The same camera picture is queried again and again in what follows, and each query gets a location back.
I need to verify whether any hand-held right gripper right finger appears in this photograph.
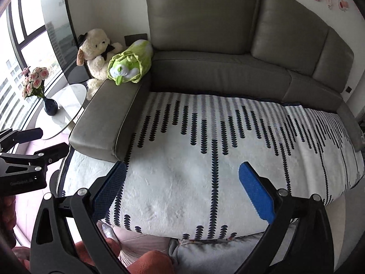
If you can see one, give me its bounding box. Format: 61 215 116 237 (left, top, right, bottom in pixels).
239 162 335 274

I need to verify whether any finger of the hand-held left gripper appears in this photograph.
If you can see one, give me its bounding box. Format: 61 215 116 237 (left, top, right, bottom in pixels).
0 142 70 167
0 128 44 153

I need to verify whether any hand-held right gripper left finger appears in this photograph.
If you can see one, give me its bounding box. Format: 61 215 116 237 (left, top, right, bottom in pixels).
30 161 127 274

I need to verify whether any round white side table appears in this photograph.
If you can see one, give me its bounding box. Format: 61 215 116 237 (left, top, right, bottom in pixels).
36 83 87 140

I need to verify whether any person's pink clothing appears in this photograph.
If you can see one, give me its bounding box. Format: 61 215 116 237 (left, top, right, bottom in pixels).
97 221 173 266

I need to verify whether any pink flower bouquet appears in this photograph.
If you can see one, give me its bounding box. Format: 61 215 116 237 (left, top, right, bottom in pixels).
21 66 50 100

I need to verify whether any white black printed blanket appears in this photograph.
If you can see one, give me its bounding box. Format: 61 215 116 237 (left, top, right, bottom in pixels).
58 91 365 242

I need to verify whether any black framed window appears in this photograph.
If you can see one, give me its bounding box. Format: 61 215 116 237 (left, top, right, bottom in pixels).
0 0 77 132

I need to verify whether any cream plush dog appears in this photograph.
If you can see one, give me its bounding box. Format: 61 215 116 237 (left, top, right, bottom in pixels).
76 29 124 100

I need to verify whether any green cabbage plush pillow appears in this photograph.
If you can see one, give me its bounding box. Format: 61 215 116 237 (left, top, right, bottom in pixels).
107 40 154 85

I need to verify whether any grey-green leather sofa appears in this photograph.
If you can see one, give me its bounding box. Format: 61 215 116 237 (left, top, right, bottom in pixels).
68 0 365 163

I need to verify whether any black wall panel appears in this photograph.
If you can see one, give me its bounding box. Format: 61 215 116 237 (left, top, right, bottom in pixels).
125 33 149 45

